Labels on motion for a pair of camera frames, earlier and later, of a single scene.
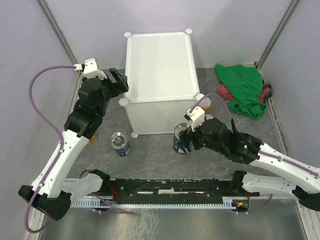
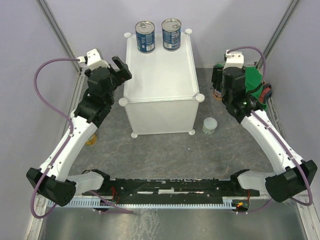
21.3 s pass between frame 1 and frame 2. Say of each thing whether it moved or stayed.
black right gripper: moved
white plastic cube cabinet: stayed
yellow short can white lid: stayed
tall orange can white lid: moved
